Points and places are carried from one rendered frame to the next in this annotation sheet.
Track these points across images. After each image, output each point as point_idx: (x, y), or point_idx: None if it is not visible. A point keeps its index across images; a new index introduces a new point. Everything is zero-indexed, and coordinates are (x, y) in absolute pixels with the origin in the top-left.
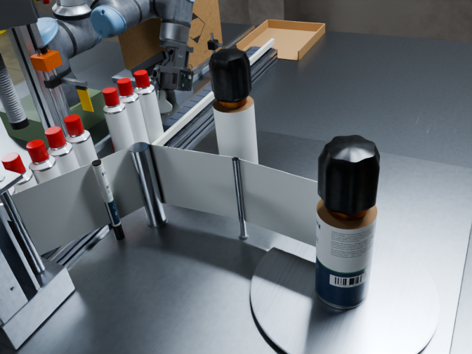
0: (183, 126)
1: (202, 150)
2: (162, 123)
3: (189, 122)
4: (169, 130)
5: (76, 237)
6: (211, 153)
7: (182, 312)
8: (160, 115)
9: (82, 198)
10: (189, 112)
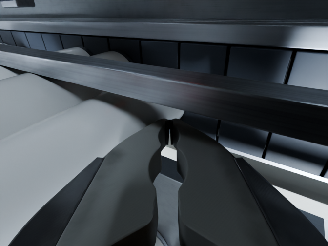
0: (281, 149)
1: (176, 198)
2: (302, 53)
3: (322, 166)
4: (167, 153)
5: None
6: (174, 212)
7: None
8: (164, 146)
9: None
10: (311, 208)
